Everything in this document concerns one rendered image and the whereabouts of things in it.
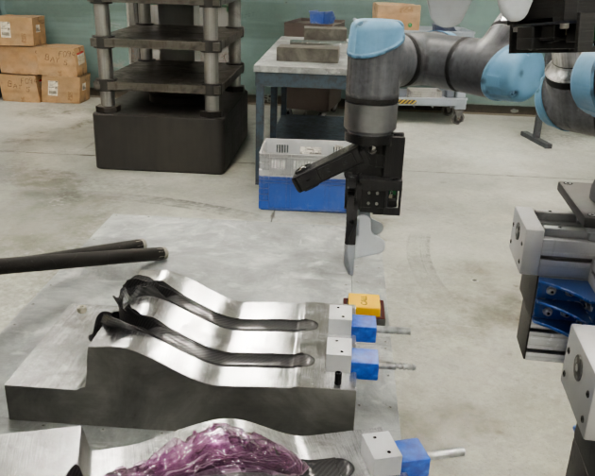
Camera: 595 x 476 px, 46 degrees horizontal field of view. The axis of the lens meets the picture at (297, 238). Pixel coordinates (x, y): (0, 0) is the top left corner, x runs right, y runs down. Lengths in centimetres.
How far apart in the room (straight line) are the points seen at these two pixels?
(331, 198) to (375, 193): 327
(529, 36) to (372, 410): 73
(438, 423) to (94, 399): 162
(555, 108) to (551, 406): 149
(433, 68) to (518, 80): 13
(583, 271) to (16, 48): 691
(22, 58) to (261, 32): 241
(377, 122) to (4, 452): 62
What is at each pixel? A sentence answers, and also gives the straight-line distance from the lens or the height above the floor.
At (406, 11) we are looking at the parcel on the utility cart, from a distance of 687.
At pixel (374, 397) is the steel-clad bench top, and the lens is 114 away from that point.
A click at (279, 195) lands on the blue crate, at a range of 430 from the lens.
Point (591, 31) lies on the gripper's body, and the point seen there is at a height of 140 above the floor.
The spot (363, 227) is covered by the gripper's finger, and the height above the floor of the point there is 108.
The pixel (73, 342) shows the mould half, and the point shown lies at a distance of 119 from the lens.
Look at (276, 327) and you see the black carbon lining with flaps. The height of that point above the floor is 88.
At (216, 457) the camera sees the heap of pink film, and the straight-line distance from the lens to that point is 84.
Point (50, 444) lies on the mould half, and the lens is 89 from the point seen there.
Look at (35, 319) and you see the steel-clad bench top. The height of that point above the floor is 80.
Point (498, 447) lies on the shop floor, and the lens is 245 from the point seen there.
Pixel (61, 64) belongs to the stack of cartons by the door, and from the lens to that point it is 765.
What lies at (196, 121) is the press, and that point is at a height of 38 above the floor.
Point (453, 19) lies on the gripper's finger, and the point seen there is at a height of 140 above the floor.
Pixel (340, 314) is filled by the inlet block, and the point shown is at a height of 92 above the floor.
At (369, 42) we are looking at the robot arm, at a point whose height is 134.
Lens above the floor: 144
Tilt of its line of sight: 22 degrees down
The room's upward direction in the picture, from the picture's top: 2 degrees clockwise
